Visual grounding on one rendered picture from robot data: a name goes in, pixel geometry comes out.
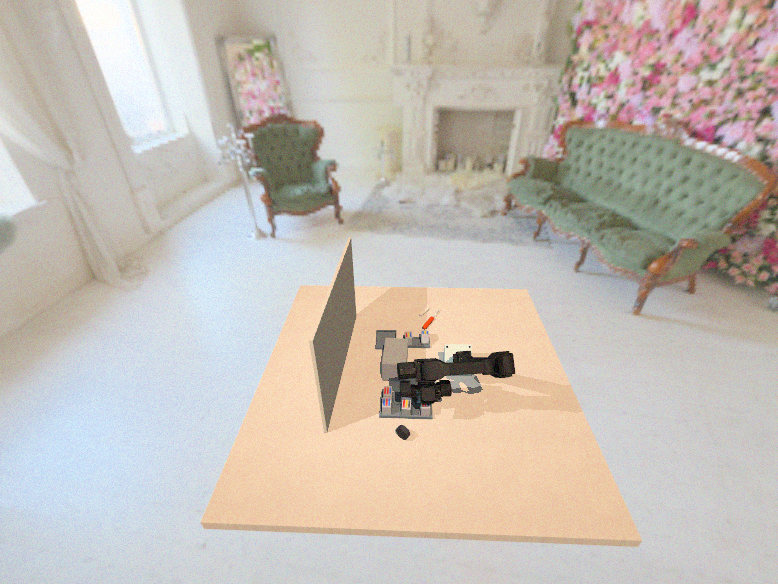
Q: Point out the orange-handled screwdriver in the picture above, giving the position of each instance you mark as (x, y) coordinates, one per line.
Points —
(429, 321)

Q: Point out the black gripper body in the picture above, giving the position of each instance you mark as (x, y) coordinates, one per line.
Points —
(406, 389)

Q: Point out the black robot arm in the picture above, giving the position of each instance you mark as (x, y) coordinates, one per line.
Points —
(427, 371)

